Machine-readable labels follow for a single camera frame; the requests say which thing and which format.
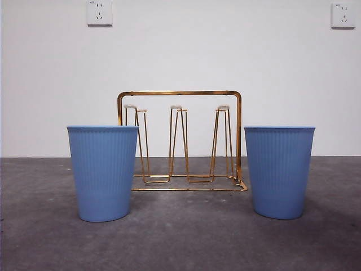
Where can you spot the blue ribbed plastic cup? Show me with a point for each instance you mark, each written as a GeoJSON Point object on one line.
{"type": "Point", "coordinates": [103, 175]}
{"type": "Point", "coordinates": [279, 175]}

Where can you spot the white wall socket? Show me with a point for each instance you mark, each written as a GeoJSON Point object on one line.
{"type": "Point", "coordinates": [343, 15]}
{"type": "Point", "coordinates": [99, 12]}

